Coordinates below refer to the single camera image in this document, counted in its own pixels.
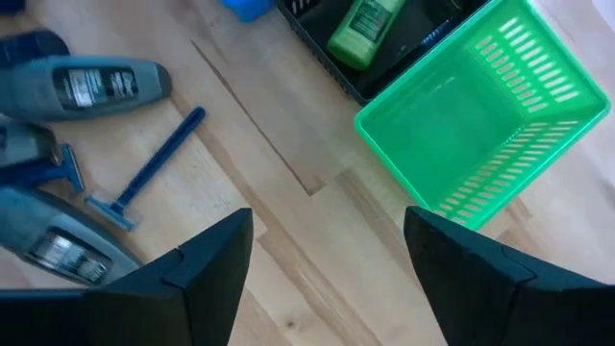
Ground green travel bottle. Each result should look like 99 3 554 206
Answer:
326 0 408 71

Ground blue disposable razor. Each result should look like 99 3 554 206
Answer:
85 106 207 233
0 143 86 193

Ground blue plastic basket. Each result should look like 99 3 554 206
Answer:
220 0 276 23

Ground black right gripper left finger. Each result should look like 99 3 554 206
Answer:
0 207 255 346

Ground green plastic basket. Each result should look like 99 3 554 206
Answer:
354 0 612 231

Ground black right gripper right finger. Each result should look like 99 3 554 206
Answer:
403 205 615 346

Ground black plastic basket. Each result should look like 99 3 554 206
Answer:
277 0 491 107

